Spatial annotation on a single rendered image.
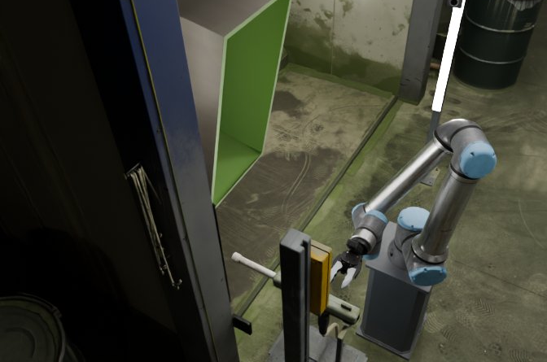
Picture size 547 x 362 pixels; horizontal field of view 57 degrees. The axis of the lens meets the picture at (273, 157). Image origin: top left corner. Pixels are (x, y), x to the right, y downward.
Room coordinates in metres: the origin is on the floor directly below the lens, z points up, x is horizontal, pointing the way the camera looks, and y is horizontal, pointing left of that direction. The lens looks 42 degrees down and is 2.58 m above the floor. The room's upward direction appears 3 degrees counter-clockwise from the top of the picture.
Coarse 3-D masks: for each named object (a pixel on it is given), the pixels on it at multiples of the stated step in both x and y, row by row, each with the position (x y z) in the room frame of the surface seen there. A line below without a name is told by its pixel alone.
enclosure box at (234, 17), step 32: (192, 0) 2.03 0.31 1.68; (224, 0) 2.06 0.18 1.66; (256, 0) 2.09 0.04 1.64; (288, 0) 2.32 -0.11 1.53; (192, 32) 1.87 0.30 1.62; (224, 32) 1.82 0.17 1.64; (256, 32) 2.42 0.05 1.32; (192, 64) 1.89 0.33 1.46; (224, 64) 1.82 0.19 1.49; (256, 64) 2.43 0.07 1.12; (224, 96) 2.56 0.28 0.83; (256, 96) 2.44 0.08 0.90; (224, 128) 2.58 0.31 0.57; (256, 128) 2.44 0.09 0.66; (224, 160) 2.34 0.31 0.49; (256, 160) 2.36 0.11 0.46; (224, 192) 2.09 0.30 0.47
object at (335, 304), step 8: (232, 256) 1.10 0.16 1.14; (240, 256) 1.10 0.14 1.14; (248, 264) 1.07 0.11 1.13; (256, 264) 1.06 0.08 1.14; (264, 272) 1.03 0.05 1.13; (272, 272) 1.03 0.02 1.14; (280, 272) 1.02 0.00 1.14; (280, 280) 0.99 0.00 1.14; (280, 288) 0.98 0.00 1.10; (328, 304) 0.89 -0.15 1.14; (336, 304) 0.88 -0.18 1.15; (344, 304) 0.87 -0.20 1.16; (328, 312) 0.88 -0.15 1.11; (336, 312) 0.86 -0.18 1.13; (344, 312) 0.85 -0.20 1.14; (352, 312) 0.85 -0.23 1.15; (360, 312) 0.86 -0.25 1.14; (320, 320) 0.90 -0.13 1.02; (328, 320) 0.90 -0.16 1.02; (344, 320) 0.85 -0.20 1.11; (352, 320) 0.83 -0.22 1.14; (320, 328) 0.90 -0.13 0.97
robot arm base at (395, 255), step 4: (392, 240) 1.48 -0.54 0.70; (392, 244) 1.45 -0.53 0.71; (388, 248) 1.46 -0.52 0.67; (392, 248) 1.43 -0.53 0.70; (396, 248) 1.41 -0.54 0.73; (388, 252) 1.44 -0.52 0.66; (392, 252) 1.43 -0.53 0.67; (396, 252) 1.40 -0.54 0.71; (400, 252) 1.39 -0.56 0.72; (388, 256) 1.43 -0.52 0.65; (392, 256) 1.41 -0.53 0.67; (396, 256) 1.39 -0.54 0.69; (400, 256) 1.38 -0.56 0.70; (392, 260) 1.40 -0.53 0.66; (396, 260) 1.38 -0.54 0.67; (400, 260) 1.37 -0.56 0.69; (404, 260) 1.37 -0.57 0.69; (396, 264) 1.38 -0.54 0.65; (400, 264) 1.37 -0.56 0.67; (404, 264) 1.36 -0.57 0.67; (400, 268) 1.36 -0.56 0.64; (404, 268) 1.36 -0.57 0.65
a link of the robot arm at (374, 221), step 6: (372, 210) 1.31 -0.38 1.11; (366, 216) 1.28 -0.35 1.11; (372, 216) 1.27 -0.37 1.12; (378, 216) 1.27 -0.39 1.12; (384, 216) 1.28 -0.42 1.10; (366, 222) 1.25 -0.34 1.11; (372, 222) 1.24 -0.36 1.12; (378, 222) 1.25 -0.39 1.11; (384, 222) 1.26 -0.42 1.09; (360, 228) 1.23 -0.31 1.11; (366, 228) 1.22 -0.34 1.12; (372, 228) 1.22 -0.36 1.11; (378, 228) 1.23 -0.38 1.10; (378, 234) 1.21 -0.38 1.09; (378, 240) 1.23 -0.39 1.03
